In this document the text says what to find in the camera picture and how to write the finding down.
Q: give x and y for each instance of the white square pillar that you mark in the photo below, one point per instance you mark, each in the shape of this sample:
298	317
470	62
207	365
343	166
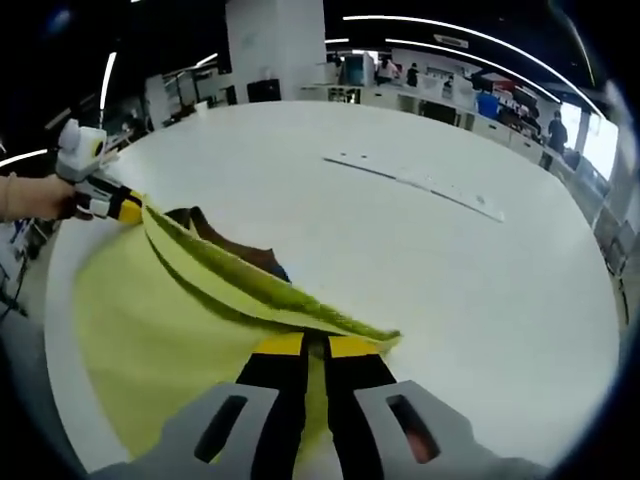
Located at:
275	45

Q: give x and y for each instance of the blue storage bin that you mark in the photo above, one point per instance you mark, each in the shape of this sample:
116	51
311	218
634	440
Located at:
488	105

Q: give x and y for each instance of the long ceiling light strip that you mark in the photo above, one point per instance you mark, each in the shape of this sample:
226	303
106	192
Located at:
450	50
475	32

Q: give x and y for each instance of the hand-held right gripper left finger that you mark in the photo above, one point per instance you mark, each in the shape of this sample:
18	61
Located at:
285	400

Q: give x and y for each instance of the blue-framed cabinet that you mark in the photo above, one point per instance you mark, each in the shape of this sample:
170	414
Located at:
358	69

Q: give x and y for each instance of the white flat strip with holes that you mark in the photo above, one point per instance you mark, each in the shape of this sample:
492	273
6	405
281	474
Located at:
425	182

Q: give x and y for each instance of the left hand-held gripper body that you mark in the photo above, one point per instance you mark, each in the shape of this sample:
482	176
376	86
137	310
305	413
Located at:
82	152

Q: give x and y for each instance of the white partition board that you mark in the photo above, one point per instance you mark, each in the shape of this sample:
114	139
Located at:
156	102

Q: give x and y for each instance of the white desk row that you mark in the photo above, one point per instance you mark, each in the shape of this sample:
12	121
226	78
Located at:
450	107

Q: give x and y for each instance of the person's left hand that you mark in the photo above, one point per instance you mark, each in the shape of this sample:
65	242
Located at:
62	200

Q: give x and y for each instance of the black cabinet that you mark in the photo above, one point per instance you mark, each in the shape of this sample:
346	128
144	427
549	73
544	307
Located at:
263	91

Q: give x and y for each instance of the yellow blue grey long-sleeved garment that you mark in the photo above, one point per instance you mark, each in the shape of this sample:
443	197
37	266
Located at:
165	340

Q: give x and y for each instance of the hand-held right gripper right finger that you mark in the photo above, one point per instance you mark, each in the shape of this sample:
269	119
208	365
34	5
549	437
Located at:
350	400

